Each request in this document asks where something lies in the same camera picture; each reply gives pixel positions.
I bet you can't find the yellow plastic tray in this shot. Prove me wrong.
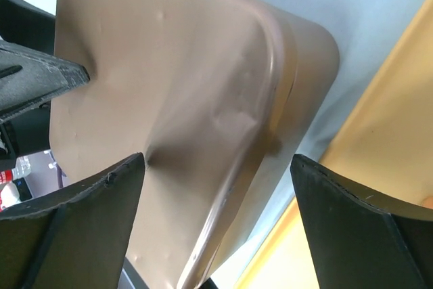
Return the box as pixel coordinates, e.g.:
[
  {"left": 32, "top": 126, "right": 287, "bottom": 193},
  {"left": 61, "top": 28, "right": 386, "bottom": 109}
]
[{"left": 235, "top": 0, "right": 432, "bottom": 288}]

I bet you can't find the rose gold tin lid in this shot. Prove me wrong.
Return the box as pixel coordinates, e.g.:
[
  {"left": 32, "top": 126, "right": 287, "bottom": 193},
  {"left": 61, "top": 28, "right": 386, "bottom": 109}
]
[{"left": 50, "top": 0, "right": 297, "bottom": 288}]

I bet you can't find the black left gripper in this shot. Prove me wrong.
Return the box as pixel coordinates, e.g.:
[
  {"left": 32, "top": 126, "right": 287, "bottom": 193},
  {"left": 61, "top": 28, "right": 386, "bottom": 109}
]
[{"left": 1, "top": 0, "right": 90, "bottom": 123}]

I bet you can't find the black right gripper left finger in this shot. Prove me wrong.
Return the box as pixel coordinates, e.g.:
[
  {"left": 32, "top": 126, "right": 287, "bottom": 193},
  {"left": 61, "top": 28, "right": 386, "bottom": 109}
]
[{"left": 1, "top": 153, "right": 145, "bottom": 288}]

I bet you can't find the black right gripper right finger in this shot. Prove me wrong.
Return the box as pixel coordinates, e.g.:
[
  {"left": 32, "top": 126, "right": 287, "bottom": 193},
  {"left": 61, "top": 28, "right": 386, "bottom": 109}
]
[{"left": 290, "top": 154, "right": 432, "bottom": 288}]

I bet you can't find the rose gold cookie tin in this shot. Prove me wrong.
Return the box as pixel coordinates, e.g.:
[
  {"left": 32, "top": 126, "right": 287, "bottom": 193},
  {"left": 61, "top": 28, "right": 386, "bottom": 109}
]
[{"left": 207, "top": 12, "right": 340, "bottom": 274}]

